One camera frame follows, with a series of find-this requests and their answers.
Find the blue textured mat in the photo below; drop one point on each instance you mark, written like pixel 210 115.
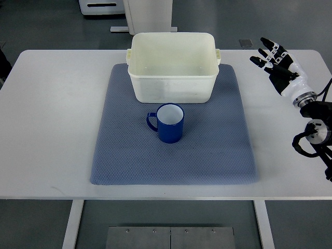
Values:
pixel 215 147

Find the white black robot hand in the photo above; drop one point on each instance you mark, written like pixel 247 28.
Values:
pixel 285 73

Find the blue enamel mug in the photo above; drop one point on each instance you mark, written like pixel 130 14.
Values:
pixel 168 122

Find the grey metal floor plate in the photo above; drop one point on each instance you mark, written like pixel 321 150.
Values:
pixel 170 237

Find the small grey floor plate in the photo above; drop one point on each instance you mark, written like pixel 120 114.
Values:
pixel 245 43

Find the white table leg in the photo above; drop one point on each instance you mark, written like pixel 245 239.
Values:
pixel 263 223
pixel 73 224

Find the white plastic box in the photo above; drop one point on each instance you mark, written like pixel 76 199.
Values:
pixel 173 67

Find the white column pedestal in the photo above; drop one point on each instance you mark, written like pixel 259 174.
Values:
pixel 147 16

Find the dark object at left edge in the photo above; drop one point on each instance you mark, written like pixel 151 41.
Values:
pixel 5 66

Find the white appliance with slot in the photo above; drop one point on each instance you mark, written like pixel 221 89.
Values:
pixel 104 7

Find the white table right leg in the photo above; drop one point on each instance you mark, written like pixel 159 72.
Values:
pixel 263 223

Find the white table left leg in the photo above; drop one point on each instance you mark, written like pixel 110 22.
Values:
pixel 73 224

